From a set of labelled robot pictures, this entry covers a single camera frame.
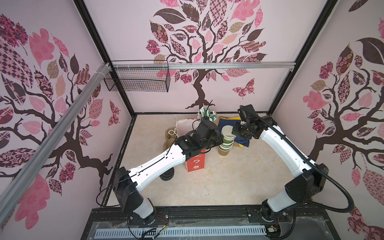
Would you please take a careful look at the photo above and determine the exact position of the aluminium bar left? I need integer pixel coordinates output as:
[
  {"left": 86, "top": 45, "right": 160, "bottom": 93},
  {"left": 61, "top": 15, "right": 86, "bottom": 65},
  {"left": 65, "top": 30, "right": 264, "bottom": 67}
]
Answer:
[{"left": 1, "top": 63, "right": 111, "bottom": 224}]

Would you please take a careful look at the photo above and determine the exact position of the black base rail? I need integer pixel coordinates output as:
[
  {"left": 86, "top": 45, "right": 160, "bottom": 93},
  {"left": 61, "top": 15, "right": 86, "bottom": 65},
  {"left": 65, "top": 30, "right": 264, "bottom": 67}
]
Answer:
[{"left": 81, "top": 205, "right": 340, "bottom": 240}]

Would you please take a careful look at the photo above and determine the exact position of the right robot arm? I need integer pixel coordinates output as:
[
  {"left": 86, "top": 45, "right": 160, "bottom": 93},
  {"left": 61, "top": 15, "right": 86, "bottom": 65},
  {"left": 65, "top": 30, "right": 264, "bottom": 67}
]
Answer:
[{"left": 232, "top": 116, "right": 326, "bottom": 221}]

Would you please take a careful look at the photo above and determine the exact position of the brown cardboard cup carrier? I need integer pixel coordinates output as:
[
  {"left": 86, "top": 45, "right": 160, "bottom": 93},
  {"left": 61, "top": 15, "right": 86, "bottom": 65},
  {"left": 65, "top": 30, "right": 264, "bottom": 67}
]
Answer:
[{"left": 163, "top": 128, "right": 179, "bottom": 151}]

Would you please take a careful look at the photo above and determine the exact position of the black wire basket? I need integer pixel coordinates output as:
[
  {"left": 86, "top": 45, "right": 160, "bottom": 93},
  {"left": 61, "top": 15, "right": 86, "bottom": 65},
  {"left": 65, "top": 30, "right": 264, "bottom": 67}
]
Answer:
[{"left": 104, "top": 60, "right": 171, "bottom": 93}]

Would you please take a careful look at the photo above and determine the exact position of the blue napkin stack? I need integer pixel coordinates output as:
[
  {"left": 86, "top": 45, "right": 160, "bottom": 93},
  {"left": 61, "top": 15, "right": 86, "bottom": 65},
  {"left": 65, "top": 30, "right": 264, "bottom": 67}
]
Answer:
[{"left": 217, "top": 117, "right": 250, "bottom": 148}]

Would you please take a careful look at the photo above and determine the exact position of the black coffee cup lid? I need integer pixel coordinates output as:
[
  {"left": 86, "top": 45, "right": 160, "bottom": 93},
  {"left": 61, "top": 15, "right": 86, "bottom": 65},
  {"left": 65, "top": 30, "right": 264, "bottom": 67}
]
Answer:
[{"left": 160, "top": 168, "right": 175, "bottom": 181}]

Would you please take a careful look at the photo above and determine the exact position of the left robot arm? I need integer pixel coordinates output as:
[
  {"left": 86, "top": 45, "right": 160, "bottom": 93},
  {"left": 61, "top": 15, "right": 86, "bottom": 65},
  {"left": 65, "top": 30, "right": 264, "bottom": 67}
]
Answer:
[{"left": 112, "top": 120, "right": 224, "bottom": 220}]

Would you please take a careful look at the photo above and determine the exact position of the stack of green paper cups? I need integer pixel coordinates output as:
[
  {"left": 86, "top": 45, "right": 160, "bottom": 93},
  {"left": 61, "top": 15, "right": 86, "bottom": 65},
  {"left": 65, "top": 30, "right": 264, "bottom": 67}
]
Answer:
[{"left": 219, "top": 125, "right": 236, "bottom": 156}]

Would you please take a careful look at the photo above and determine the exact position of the pink cup of straws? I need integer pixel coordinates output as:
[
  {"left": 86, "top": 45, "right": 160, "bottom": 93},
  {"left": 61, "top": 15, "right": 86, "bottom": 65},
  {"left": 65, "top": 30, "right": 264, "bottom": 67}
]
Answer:
[{"left": 198, "top": 107, "right": 217, "bottom": 123}]

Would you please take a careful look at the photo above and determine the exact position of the white slotted cable duct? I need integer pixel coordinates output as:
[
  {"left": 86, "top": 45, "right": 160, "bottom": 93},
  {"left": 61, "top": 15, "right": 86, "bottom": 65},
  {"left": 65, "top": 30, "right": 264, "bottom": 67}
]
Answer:
[{"left": 93, "top": 226, "right": 267, "bottom": 240}]

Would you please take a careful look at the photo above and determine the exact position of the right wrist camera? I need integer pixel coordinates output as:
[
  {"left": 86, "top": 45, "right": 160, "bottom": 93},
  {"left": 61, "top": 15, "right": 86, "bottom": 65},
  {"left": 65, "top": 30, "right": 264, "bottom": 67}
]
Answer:
[{"left": 238, "top": 105, "right": 257, "bottom": 124}]

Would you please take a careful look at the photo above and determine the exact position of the red white paper gift bag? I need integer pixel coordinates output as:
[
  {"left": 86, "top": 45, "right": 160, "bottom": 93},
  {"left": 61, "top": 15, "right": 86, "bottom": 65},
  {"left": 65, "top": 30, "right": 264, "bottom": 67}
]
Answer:
[{"left": 176, "top": 119, "right": 206, "bottom": 173}]

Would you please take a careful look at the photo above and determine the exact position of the aluminium crossbar back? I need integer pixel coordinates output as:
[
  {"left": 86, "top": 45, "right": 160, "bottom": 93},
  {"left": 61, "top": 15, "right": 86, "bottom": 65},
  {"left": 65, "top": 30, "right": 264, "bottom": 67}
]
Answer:
[{"left": 112, "top": 61, "right": 296, "bottom": 70}]

